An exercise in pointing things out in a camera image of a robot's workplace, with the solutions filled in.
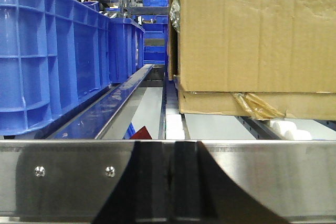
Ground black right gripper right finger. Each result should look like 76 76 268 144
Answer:
171 142 287 223

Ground worn brown cardboard box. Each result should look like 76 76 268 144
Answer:
168 0 335 120

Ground white roller cylinders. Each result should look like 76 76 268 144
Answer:
267 120 312 141

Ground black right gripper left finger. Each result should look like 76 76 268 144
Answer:
93 142 169 223

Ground red snack bag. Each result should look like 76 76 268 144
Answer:
130 126 152 140

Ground large blue plastic crate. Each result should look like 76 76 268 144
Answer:
1 0 110 135

